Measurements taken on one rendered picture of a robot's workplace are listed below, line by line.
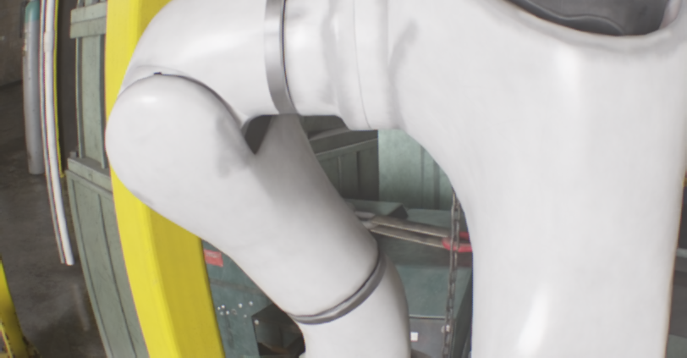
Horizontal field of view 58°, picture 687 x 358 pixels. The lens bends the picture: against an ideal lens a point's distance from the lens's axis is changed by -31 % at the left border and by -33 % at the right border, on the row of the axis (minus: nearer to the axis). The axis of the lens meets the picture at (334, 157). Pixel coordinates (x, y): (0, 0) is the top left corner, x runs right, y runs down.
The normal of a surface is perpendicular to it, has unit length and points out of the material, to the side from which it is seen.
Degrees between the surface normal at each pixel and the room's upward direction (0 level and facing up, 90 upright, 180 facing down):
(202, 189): 126
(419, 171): 90
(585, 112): 92
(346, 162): 90
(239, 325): 90
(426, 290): 45
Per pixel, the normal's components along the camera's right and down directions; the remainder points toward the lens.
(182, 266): 0.68, 0.14
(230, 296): -0.46, 0.23
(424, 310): -0.36, -0.53
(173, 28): -0.37, -0.22
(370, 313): 0.43, 0.26
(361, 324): 0.26, 0.43
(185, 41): -0.27, 0.05
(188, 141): -0.04, 0.52
